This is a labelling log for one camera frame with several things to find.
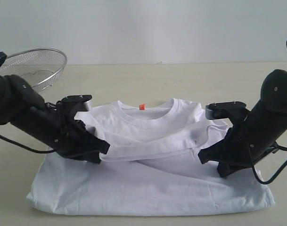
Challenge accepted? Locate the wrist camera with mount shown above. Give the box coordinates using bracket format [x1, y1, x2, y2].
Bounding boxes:
[205, 101, 250, 125]
[56, 95, 92, 119]

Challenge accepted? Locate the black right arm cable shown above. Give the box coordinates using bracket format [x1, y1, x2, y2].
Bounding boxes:
[249, 35, 287, 185]

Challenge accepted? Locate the metal wire mesh basket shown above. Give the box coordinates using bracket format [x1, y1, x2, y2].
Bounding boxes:
[0, 48, 67, 92]

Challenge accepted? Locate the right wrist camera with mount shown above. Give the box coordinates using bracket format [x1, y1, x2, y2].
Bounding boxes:
[205, 101, 250, 125]

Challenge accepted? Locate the orange shirt neck label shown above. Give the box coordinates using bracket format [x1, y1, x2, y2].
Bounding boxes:
[139, 104, 146, 110]

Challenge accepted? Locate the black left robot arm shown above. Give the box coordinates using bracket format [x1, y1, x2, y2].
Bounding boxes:
[0, 75, 110, 163]

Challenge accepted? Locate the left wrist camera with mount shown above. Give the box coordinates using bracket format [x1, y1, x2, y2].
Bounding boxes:
[56, 95, 92, 119]

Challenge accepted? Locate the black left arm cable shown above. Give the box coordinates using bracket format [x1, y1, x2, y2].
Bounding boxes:
[0, 51, 104, 156]

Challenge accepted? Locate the white t-shirt red print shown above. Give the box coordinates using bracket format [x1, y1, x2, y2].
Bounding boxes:
[26, 98, 275, 216]

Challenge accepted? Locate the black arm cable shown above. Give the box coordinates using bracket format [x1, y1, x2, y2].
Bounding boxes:
[0, 51, 104, 156]
[249, 35, 287, 185]

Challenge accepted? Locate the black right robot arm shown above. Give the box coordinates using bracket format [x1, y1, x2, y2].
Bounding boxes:
[198, 69, 287, 178]

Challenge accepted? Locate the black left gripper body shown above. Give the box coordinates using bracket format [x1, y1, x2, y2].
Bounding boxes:
[46, 120, 92, 160]

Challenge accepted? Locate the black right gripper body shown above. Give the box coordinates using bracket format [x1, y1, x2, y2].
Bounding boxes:
[222, 127, 259, 169]

